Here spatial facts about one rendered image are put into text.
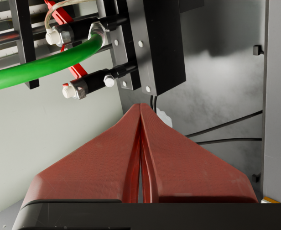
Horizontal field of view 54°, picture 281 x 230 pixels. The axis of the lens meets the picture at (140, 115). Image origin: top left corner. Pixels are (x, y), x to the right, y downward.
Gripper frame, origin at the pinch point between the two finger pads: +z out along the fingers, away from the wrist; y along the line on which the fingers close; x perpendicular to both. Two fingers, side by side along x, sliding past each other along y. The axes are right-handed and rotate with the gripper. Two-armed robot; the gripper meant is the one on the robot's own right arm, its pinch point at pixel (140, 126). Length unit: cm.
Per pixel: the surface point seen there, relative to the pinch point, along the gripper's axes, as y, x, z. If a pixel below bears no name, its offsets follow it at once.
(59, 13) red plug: 11.8, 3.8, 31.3
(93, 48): 4.3, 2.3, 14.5
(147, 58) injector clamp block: -1.1, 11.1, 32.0
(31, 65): 8.3, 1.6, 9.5
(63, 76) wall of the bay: 20, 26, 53
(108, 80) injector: 4.9, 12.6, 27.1
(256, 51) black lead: -19.2, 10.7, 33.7
